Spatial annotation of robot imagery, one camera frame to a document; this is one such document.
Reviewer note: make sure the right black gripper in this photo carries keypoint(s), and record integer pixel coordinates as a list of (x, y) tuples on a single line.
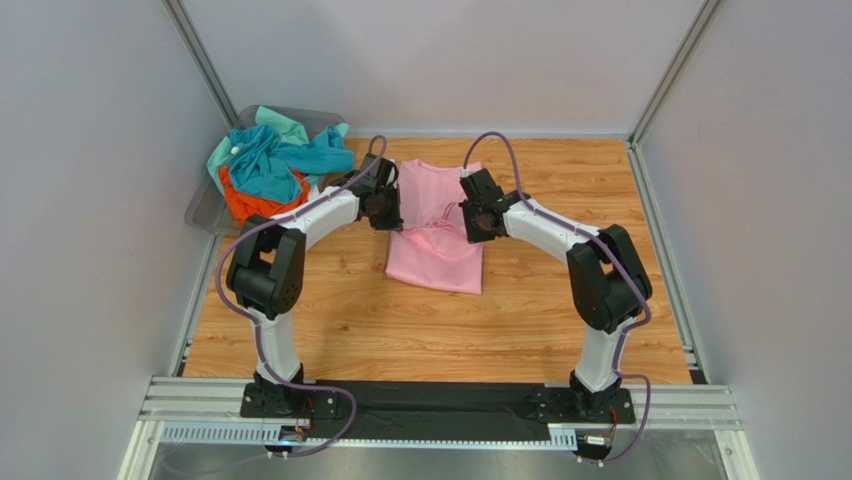
[(475, 230)]

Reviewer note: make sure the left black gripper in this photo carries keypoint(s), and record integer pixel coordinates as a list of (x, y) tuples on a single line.
[(394, 220)]

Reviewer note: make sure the pink t shirt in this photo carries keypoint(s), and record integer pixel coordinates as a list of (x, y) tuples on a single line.
[(432, 250)]

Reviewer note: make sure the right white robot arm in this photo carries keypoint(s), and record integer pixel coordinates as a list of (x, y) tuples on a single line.
[(609, 285)]

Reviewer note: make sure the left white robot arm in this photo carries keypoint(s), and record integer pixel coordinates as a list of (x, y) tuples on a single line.
[(268, 263)]

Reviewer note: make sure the mint green t shirt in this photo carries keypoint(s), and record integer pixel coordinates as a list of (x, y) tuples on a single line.
[(289, 130)]

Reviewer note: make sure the teal blue t shirt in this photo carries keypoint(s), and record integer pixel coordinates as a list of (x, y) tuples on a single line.
[(265, 166)]

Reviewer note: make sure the orange t shirt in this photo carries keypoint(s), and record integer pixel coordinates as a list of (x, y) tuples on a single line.
[(242, 205)]

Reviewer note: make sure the grey plastic bin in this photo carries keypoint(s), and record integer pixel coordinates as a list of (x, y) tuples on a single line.
[(207, 210)]

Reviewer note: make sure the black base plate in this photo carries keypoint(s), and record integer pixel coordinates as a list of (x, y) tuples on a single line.
[(431, 411)]

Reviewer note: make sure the aluminium frame rail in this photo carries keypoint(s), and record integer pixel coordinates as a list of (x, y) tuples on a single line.
[(675, 407)]

